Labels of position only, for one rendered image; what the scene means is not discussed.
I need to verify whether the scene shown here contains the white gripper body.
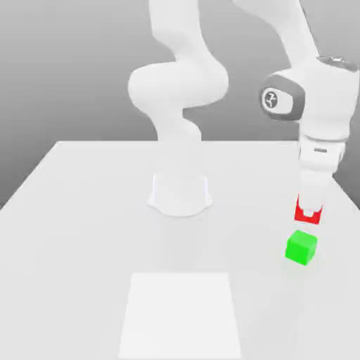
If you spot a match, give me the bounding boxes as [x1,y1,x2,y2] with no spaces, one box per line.
[297,136,349,175]

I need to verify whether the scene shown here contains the small red cube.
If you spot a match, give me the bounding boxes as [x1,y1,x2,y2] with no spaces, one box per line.
[293,193,323,225]

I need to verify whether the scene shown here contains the small green cube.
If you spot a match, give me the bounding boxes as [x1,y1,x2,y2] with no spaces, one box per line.
[284,229,319,266]

